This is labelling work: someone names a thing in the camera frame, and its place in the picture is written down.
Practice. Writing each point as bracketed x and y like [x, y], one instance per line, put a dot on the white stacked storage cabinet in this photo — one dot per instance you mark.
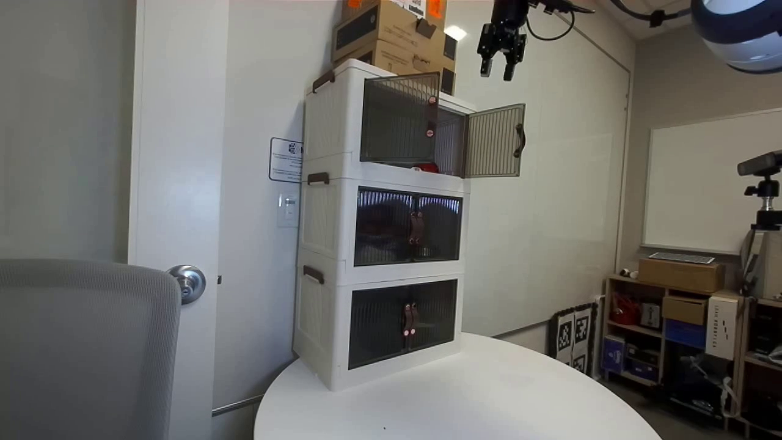
[331, 244]

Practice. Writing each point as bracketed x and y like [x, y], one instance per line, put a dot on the black white calibration board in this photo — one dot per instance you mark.
[576, 336]

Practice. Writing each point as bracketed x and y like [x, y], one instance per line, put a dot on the white room door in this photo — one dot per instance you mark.
[175, 122]

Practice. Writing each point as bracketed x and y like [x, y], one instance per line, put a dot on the red object on shelf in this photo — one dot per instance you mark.
[626, 310]

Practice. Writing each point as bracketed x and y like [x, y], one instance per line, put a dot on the white wall sign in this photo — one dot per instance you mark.
[284, 160]

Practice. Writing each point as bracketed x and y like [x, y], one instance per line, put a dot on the gray mesh office chair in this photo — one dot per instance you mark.
[82, 350]

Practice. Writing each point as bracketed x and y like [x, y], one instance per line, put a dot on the black camera on tripod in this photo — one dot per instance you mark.
[760, 162]

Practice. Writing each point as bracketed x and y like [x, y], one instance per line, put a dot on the white light switch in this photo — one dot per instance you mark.
[287, 207]

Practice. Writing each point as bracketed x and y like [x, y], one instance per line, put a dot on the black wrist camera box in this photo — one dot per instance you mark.
[562, 5]

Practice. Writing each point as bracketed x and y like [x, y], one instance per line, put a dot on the dark shelf unit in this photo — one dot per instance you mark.
[763, 366]

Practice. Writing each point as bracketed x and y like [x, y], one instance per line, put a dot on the black tripod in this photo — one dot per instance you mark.
[766, 214]

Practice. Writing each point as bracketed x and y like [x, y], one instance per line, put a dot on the wooden shelf unit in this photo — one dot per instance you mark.
[661, 366]

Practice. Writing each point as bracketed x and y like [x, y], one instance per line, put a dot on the small brown cardboard box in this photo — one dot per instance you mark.
[685, 308]

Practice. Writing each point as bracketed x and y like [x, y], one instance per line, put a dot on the small red object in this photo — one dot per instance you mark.
[427, 167]

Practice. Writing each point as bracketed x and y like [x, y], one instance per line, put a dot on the brown cardboard box with labels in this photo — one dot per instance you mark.
[399, 38]

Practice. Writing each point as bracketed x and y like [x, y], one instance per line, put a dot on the tinted cabinet door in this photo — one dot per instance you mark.
[395, 122]
[380, 326]
[441, 228]
[436, 313]
[494, 141]
[385, 225]

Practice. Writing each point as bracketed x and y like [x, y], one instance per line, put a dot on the small blue box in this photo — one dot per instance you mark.
[614, 355]

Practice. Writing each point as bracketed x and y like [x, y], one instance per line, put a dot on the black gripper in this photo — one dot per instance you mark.
[506, 27]

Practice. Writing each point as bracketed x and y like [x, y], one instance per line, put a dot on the white whiteboard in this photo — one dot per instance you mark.
[709, 187]

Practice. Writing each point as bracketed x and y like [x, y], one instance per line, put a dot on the large flat cardboard box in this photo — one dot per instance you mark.
[680, 275]

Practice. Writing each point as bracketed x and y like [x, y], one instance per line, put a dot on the blue storage bin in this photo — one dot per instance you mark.
[685, 336]

